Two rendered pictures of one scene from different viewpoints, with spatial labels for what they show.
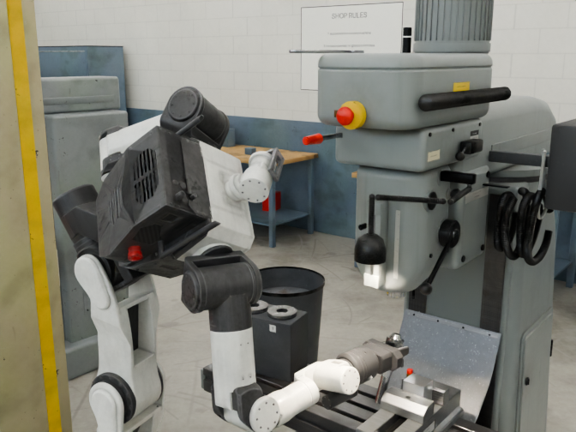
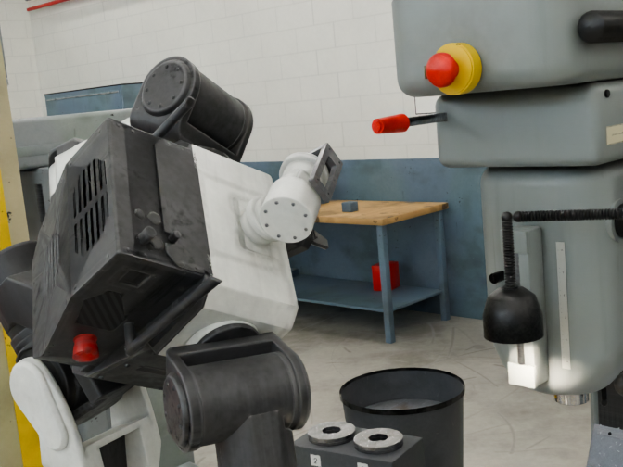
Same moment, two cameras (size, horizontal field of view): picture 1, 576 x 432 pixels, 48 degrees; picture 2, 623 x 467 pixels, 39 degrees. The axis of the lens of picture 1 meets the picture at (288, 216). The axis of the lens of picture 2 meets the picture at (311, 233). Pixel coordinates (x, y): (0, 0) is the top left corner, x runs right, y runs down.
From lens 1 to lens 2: 0.38 m
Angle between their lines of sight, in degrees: 8
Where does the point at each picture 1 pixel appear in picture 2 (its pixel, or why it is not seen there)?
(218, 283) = (223, 393)
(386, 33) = not seen: hidden behind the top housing
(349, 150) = (461, 142)
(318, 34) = not seen: hidden behind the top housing
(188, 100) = (171, 79)
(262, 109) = (363, 146)
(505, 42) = not seen: outside the picture
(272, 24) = (368, 27)
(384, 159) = (525, 148)
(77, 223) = (11, 305)
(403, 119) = (552, 63)
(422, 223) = (607, 262)
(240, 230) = (269, 295)
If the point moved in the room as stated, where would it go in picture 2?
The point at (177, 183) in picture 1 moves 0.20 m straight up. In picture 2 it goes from (145, 214) to (122, 35)
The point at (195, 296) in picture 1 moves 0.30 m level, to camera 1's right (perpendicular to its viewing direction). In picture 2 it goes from (181, 419) to (463, 405)
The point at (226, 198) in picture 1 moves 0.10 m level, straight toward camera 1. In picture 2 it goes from (243, 240) to (235, 254)
